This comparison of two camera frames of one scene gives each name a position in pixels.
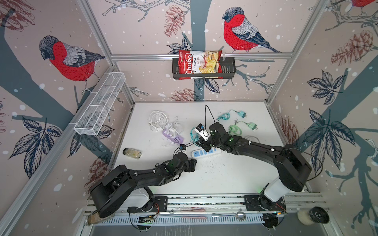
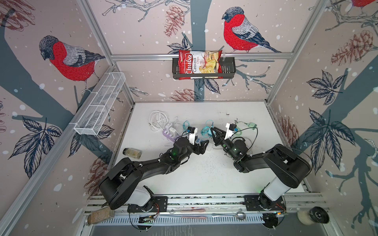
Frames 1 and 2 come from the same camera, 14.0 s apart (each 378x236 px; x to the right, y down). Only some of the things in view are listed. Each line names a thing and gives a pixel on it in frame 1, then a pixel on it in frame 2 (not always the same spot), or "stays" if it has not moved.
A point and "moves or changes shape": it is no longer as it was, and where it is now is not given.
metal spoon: (240, 215) stays
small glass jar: (133, 153) stays
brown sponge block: (94, 218) stays
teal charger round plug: (227, 116) moves or changes shape
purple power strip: (176, 139) stays
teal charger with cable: (194, 137) moves or changes shape
